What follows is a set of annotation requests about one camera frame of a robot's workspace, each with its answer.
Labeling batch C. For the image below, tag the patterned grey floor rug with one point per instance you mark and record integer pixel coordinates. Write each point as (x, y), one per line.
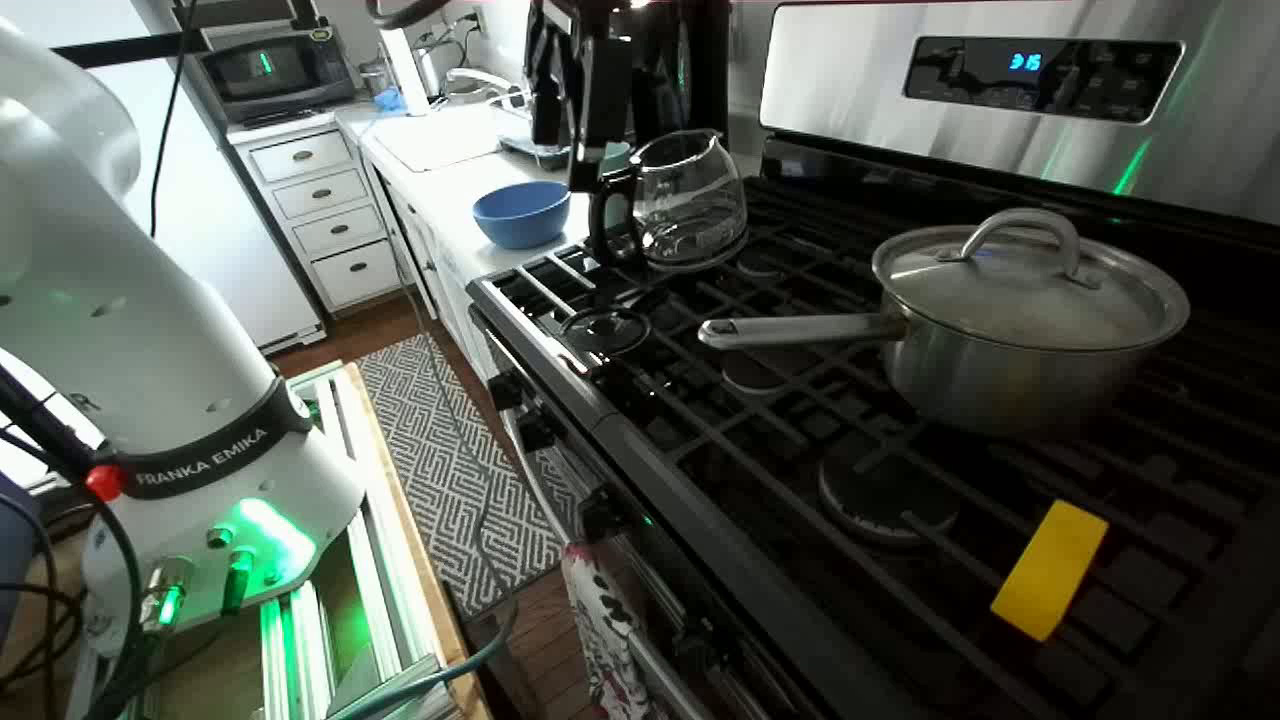
(474, 515)

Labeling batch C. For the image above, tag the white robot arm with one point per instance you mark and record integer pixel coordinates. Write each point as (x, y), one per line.
(212, 492)

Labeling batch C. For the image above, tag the yellow sponge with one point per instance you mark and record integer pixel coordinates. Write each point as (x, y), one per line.
(1038, 591)

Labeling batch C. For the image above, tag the blue bowl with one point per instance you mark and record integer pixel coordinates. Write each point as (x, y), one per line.
(526, 213)

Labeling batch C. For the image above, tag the stainless steel saucepan with lid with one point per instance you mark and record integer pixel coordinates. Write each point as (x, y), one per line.
(1013, 324)

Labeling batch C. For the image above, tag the red white dish towel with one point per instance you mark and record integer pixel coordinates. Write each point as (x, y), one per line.
(625, 675)

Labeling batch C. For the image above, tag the white drawer cabinet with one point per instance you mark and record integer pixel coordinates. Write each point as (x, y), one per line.
(322, 198)

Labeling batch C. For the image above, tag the black gas stove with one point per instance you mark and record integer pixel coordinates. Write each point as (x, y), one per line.
(790, 529)

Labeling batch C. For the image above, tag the black microwave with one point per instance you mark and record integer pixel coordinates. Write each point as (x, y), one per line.
(276, 76)

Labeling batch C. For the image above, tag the glass coffee carafe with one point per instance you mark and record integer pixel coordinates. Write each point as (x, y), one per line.
(676, 205)

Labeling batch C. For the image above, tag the black coffee maker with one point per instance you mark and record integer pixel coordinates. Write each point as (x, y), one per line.
(621, 73)

